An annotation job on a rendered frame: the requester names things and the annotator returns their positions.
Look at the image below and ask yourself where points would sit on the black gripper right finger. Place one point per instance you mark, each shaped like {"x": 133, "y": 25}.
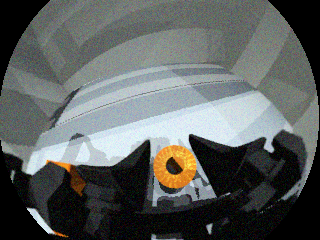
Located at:
{"x": 220, "y": 162}

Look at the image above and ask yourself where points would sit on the black round pedestal with short shaft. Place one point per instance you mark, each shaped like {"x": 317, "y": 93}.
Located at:
{"x": 216, "y": 226}

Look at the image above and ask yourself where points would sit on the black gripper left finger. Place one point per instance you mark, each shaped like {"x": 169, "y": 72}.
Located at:
{"x": 129, "y": 176}

